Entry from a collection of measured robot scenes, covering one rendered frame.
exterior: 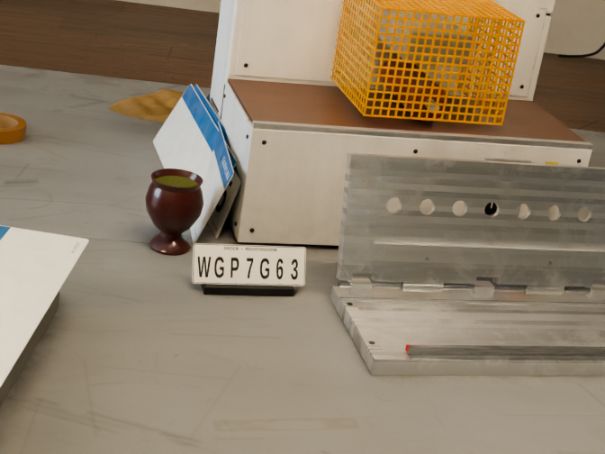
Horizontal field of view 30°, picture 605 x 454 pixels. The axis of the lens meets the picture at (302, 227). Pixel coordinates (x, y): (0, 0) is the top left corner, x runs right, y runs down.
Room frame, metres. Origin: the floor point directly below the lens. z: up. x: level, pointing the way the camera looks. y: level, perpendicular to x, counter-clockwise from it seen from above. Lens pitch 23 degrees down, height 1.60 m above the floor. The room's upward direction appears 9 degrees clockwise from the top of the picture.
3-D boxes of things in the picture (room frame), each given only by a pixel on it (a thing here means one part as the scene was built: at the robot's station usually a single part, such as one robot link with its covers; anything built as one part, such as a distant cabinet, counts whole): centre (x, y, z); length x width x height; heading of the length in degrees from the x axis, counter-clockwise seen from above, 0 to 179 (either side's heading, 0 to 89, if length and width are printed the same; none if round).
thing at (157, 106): (2.18, 0.31, 0.91); 0.22 x 0.18 x 0.02; 158
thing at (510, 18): (1.76, -0.14, 1.19); 0.23 x 0.20 x 0.17; 107
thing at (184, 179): (1.52, 0.19, 0.96); 0.09 x 0.09 x 0.11
